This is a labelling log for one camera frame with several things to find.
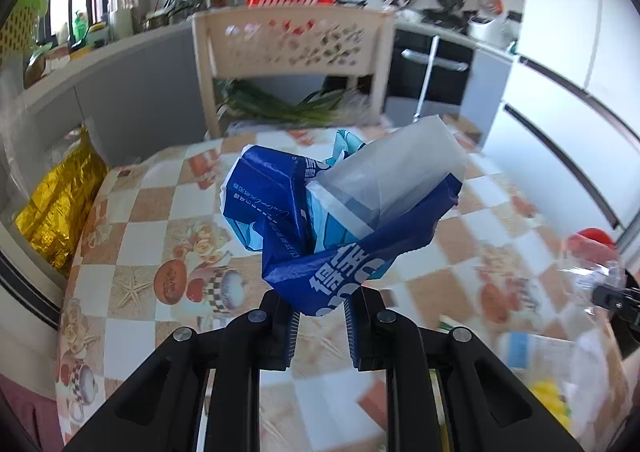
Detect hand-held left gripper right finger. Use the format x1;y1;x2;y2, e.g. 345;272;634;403
345;286;586;452

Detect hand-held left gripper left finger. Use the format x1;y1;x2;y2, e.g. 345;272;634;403
62;289;301;452

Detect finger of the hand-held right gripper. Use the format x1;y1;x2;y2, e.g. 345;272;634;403
592;282;640;328

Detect blue plastic wrapper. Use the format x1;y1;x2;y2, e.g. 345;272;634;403
220;115;468;318

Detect red round stool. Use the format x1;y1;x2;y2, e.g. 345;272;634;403
567;228;618;258

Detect green onions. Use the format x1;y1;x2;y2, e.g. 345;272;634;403
215;80;373;125

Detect gold foil bag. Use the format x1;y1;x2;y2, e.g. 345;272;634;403
14;125;108;278

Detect white flat mop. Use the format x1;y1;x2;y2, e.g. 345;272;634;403
414;36;441;120

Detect white refrigerator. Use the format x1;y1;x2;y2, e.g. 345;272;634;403
480;0;640;233

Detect grey kitchen counter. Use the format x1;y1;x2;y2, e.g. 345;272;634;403
0;7;516;173

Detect white rice cooker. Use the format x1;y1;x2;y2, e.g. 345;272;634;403
467;12;521;43

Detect beige perforated chair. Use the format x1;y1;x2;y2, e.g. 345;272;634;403
191;7;397;139

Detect black wok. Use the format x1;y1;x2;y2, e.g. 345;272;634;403
422;7;471;26

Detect yellow-green plastic basket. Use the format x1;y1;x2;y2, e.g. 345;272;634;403
0;0;51;68

